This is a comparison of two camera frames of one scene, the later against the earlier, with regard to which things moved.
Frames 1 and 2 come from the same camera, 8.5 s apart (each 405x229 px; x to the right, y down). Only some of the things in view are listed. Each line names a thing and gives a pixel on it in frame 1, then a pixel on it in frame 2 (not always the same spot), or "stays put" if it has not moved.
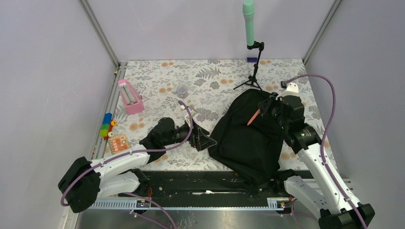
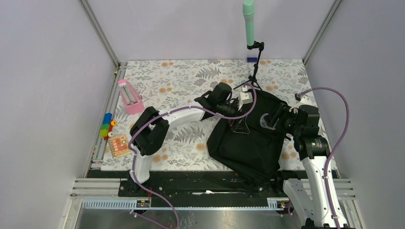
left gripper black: [199, 139] to [236, 103]
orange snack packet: [119, 143] stays put
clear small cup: [182, 91] to [264, 124]
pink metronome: [133, 102] stays put
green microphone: [248, 9] stays put
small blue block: [251, 59] stays put
